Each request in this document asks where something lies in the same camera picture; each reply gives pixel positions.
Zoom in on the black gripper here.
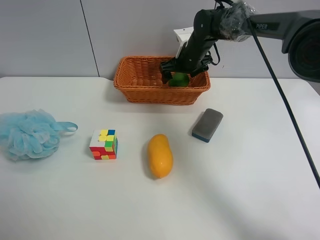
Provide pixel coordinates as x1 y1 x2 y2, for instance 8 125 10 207
160 31 214 84

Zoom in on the green lemon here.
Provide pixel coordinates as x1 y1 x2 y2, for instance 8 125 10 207
168 72 190 87

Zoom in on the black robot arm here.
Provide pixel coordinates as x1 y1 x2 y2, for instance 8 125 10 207
160 0 320 84

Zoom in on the orange wicker basket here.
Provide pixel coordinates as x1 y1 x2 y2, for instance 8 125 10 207
113 55 211 106

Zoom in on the grey blue board eraser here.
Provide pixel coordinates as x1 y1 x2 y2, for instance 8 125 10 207
191 108 224 143

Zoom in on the yellow mango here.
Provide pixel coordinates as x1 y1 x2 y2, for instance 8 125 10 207
147 134 174 179

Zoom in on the colourful puzzle cube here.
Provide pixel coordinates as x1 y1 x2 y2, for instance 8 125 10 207
89 129 119 160

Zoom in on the blue mesh bath sponge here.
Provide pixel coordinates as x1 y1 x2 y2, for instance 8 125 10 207
0 109 78 161

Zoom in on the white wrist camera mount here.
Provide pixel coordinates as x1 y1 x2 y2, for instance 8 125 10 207
173 27 194 59

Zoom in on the black cable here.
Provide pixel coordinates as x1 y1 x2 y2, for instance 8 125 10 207
213 0 320 190

